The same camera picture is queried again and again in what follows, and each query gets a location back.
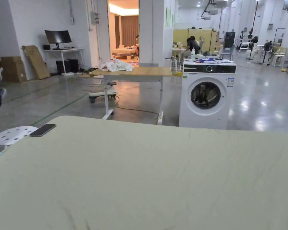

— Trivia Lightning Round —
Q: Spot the bed with pale green sheet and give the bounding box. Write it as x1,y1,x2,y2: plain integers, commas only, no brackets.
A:
0,116,288,230

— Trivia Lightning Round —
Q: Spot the yellow cable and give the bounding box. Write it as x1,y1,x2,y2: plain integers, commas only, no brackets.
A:
114,95,166,125

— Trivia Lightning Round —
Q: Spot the white ride-on wiggle car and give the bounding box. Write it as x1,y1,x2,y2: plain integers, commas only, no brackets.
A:
88,82,118,103

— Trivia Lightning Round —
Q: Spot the wooden table with white legs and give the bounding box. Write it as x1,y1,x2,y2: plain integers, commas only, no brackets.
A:
89,58,172,125

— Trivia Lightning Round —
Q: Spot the white front-loading washing machine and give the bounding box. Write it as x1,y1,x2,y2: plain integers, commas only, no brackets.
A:
178,55,237,130

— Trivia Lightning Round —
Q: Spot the black smartphone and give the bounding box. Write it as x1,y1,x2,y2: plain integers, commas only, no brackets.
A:
30,124,57,137

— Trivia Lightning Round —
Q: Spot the white desk with black monitor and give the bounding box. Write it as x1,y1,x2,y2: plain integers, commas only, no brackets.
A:
43,30,84,77

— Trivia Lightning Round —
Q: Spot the flat brown cardboard box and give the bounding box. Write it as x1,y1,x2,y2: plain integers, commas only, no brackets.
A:
22,45,51,80

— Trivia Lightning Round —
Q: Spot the grey chair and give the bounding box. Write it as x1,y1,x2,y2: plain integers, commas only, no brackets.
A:
220,45,236,61

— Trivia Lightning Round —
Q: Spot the brown cardboard carton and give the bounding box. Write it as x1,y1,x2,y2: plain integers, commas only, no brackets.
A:
0,56,27,83

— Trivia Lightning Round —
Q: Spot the black computer tower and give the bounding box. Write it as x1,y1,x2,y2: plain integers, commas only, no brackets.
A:
56,59,79,75

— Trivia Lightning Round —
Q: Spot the black standing fan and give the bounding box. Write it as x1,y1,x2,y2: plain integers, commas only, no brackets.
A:
246,36,263,65

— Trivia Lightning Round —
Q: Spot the white round perforated stool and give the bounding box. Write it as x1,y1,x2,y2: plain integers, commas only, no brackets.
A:
0,126,38,150

